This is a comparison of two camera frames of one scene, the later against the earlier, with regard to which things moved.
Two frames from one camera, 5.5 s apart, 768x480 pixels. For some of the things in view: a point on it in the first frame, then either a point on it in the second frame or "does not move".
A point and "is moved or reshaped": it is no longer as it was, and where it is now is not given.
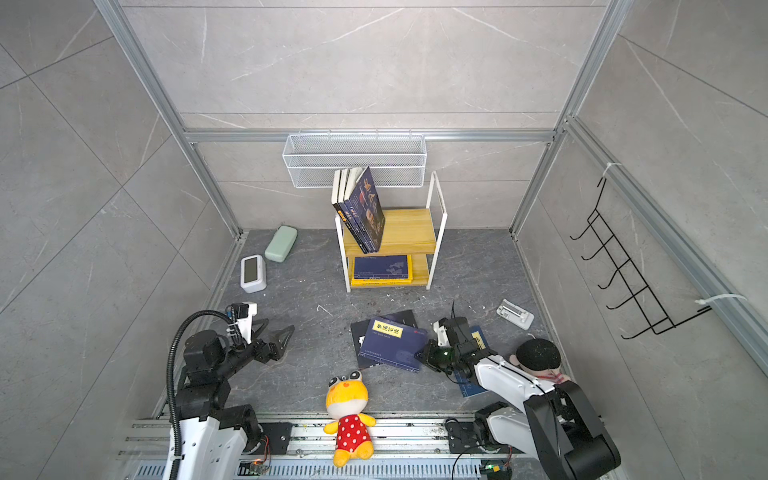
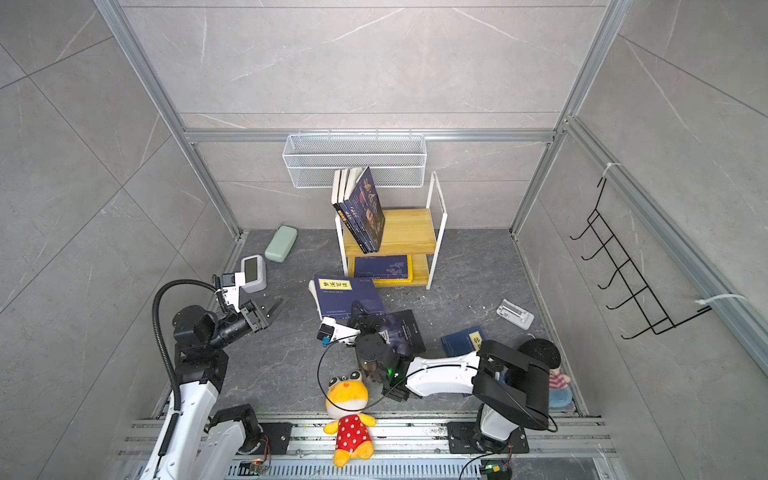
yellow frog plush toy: (346, 400) does not move
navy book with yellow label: (381, 267) does not move
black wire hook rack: (622, 264) does not move
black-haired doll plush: (542, 358) does not move
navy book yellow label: (392, 345) is moved or reshaped
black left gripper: (274, 352) -> (256, 316)
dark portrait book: (368, 210) does not move
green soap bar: (281, 243) does not move
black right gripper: (430, 358) -> (362, 322)
